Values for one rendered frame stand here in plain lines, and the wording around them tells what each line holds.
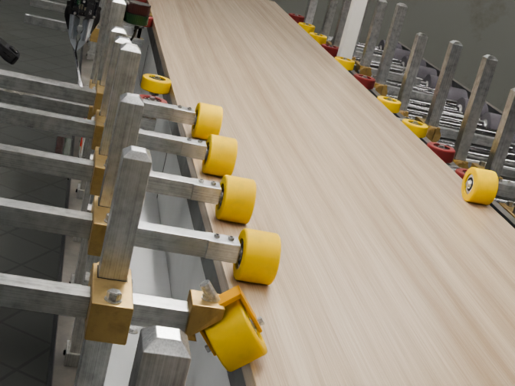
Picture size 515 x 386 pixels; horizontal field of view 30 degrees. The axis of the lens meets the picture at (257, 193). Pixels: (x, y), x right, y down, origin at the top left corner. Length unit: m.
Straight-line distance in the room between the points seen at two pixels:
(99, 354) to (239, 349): 0.19
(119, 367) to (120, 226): 0.59
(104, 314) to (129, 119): 0.36
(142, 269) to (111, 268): 0.92
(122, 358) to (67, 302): 0.59
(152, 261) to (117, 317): 1.03
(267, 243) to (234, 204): 0.23
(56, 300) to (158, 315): 0.12
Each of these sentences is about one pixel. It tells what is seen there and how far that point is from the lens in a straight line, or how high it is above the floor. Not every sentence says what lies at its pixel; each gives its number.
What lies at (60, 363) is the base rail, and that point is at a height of 0.70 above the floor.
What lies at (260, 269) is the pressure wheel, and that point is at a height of 0.94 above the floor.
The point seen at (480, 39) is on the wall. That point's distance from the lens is 8.79.
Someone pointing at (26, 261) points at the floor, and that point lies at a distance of 3.57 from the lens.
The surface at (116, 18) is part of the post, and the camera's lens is 2.38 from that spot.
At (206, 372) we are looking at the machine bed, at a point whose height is 0.72.
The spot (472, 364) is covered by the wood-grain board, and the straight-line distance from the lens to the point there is 1.43.
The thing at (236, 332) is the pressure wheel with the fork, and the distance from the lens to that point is 1.19.
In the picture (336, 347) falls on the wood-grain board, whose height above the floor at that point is 0.90.
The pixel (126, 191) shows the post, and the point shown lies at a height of 1.09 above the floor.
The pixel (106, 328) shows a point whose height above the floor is 0.94.
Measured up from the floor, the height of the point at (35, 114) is 0.96.
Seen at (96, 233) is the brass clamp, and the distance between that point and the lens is 1.38.
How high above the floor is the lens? 1.47
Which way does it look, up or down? 18 degrees down
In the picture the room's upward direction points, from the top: 14 degrees clockwise
